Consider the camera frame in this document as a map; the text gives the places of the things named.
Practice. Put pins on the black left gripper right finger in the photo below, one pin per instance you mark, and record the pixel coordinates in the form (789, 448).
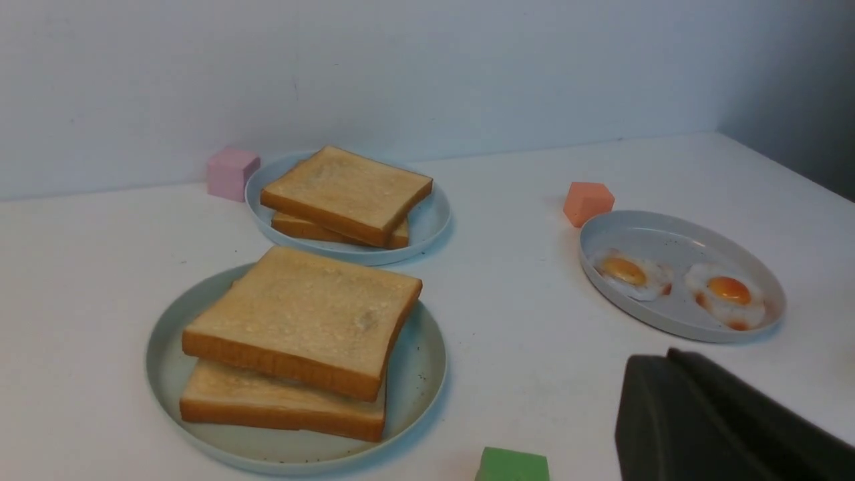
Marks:
(788, 445)

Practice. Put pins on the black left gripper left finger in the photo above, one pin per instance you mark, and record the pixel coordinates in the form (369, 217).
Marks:
(666, 430)

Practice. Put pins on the right fried egg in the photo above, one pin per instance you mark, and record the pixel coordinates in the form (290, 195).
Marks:
(731, 299)

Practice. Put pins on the fried egg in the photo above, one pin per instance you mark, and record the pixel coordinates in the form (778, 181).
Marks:
(731, 299)
(637, 278)

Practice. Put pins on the left fried egg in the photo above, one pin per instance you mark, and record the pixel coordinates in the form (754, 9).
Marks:
(637, 278)

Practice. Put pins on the green cube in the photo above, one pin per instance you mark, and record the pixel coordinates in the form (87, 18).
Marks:
(501, 464)

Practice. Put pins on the grey egg plate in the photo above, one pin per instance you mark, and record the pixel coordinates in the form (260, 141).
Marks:
(678, 243)

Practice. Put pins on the orange cube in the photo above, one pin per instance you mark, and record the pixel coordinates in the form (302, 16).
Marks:
(585, 200)

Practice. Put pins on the light green empty plate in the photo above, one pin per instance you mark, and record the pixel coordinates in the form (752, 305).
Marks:
(416, 391)

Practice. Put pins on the grey bread plate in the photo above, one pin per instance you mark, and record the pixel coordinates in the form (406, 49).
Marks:
(430, 221)

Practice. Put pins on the pink cube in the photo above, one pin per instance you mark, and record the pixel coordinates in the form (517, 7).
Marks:
(228, 171)

